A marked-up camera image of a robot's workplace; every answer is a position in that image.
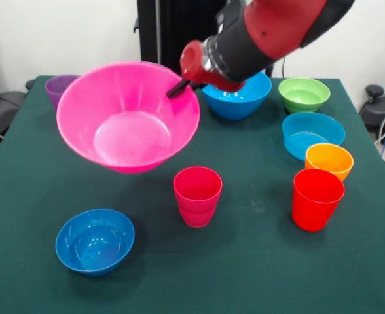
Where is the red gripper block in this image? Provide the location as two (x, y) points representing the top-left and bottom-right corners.
(166, 39), (246, 99)

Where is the large pink plastic bowl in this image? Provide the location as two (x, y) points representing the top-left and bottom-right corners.
(56, 61), (202, 175)

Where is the small dark blue plastic bowl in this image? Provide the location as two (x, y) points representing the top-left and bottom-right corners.
(54, 209), (136, 277)

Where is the large light blue plastic bowl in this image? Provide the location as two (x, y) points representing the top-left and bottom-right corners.
(201, 71), (272, 120)

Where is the magenta plastic cup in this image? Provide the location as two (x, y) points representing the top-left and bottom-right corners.
(173, 166), (223, 228)

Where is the green plastic bowl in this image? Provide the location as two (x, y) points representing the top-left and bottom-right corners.
(278, 77), (331, 114)

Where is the shallow light blue plastic bowl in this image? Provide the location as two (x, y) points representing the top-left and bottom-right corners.
(281, 112), (346, 162)

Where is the purple plastic cup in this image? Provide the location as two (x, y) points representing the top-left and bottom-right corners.
(45, 74), (81, 111)

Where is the orange plastic cup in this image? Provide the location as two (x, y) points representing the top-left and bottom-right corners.
(304, 142), (355, 183)

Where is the red plastic cup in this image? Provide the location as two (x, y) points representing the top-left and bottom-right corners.
(292, 168), (346, 233)

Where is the dark green tablecloth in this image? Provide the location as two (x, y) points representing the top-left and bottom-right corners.
(0, 75), (385, 314)

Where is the black hanging wall cable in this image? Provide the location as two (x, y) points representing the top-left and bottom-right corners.
(264, 57), (287, 79)

